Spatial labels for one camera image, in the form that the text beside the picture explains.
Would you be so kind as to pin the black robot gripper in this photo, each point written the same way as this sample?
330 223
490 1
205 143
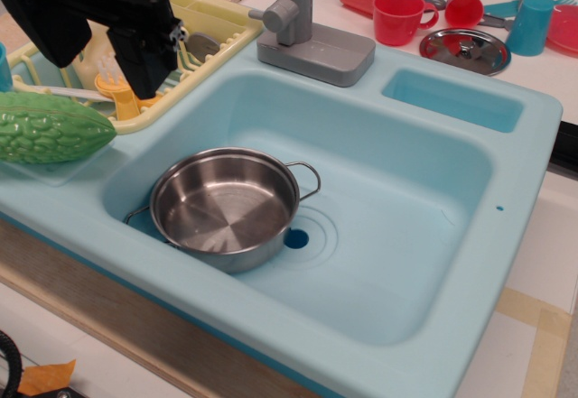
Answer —
144 34

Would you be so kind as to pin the green bumpy toy squash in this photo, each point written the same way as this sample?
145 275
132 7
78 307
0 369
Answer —
43 129

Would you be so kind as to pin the stainless steel pot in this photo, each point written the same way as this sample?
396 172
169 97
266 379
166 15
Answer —
229 207

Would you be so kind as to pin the steel pot lid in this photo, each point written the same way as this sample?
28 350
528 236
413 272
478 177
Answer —
475 51

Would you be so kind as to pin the orange dish brush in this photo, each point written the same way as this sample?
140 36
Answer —
111 82

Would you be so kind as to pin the blue cup at left edge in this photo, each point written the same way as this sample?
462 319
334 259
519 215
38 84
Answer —
6 82

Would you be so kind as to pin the yellow dish drying rack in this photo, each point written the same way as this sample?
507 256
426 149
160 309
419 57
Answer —
226 22

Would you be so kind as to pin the grey toy faucet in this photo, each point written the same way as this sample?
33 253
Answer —
293 41

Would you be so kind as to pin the light blue toy sink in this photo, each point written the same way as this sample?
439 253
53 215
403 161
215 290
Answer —
421 180

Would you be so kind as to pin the orange tape piece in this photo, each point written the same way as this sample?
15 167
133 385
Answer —
46 379

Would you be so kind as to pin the red upside-down cup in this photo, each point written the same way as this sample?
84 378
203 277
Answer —
463 13

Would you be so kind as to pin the blue upside-down cup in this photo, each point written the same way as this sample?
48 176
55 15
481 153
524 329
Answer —
529 30

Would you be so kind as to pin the red cup with handle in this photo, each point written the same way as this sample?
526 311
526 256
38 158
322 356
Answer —
396 22

